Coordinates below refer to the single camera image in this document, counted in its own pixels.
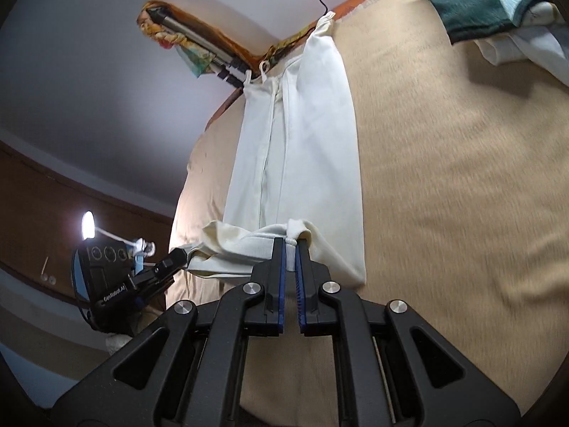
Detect beige blanket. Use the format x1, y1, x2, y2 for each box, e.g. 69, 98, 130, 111
166, 0, 569, 427

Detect dark green garment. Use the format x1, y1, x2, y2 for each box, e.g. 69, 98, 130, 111
398, 0, 541, 46

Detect colourful patterned cloth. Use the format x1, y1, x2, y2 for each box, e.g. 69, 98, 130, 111
139, 0, 314, 81

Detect black silver tripod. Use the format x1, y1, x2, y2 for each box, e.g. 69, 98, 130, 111
149, 6, 255, 89

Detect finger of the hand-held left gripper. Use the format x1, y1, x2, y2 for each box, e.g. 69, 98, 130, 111
132, 270, 179, 309
153, 248, 190, 277

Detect cream white pants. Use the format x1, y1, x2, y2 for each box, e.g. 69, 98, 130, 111
187, 12, 368, 289

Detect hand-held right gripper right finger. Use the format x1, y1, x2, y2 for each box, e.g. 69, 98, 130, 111
294, 238, 522, 427

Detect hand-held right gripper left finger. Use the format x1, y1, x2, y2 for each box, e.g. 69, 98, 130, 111
42, 237, 285, 427

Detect white cloth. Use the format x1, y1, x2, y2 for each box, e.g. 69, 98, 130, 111
472, 24, 569, 96

